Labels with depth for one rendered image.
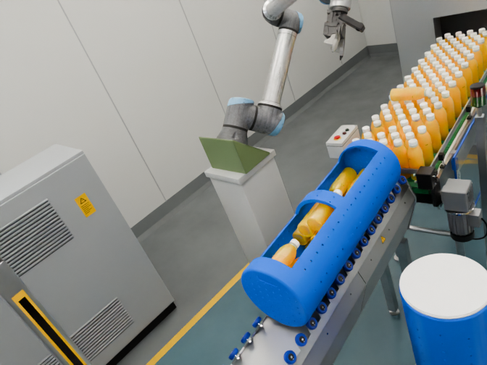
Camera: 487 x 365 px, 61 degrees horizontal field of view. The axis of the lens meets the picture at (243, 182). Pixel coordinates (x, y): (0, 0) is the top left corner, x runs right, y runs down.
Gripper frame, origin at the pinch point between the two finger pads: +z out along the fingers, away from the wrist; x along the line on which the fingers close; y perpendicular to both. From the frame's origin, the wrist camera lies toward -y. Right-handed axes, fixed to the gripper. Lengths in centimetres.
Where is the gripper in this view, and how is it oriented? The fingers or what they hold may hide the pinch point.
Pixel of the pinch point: (338, 56)
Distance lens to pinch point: 194.8
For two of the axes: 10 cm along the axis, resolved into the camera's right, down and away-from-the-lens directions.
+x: -4.3, 0.4, -9.0
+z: -1.1, 9.9, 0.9
